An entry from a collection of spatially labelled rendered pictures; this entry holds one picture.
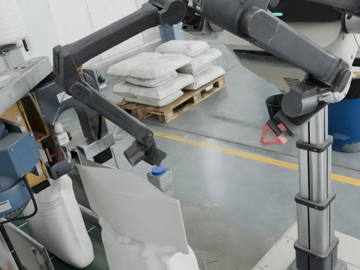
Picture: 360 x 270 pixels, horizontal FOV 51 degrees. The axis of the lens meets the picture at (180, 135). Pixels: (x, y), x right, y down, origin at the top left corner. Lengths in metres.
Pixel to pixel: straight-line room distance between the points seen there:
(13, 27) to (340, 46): 0.85
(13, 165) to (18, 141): 0.06
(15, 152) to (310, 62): 0.74
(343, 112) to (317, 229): 1.61
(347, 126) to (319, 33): 2.14
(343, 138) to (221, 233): 1.31
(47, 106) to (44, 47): 3.91
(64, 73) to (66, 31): 5.04
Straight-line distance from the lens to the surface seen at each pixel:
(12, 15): 1.11
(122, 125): 1.31
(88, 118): 1.48
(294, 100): 0.87
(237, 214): 2.68
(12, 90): 1.17
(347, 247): 2.08
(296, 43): 0.73
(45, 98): 1.37
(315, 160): 1.51
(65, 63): 1.10
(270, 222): 2.60
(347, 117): 3.17
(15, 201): 1.17
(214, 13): 0.60
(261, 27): 0.58
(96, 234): 2.17
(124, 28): 1.17
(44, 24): 5.27
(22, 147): 1.07
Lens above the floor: 1.67
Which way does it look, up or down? 26 degrees down
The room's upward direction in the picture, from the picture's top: 11 degrees counter-clockwise
